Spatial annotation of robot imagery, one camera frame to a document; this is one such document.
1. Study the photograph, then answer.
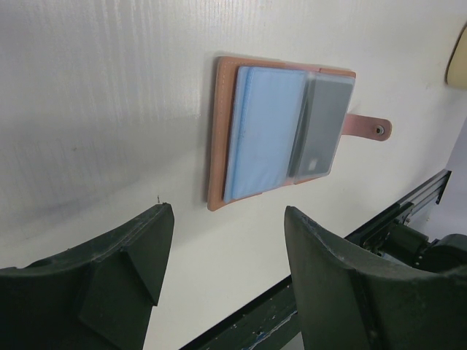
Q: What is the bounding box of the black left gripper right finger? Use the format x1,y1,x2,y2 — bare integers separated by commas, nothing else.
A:
284,206,466,349

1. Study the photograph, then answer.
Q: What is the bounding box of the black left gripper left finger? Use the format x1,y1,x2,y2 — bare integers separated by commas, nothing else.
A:
1,203,174,349

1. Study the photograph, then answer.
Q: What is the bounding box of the brown leather card holder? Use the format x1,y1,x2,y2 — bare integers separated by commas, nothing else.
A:
207,56,392,211

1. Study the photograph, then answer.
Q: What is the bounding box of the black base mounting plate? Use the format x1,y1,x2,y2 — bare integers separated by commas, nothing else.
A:
182,203,413,350

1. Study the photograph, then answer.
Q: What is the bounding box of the beige oval tray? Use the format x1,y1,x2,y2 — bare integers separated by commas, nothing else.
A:
444,25,467,90

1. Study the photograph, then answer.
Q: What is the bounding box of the aluminium front rail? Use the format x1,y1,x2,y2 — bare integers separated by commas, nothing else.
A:
397,169,452,225

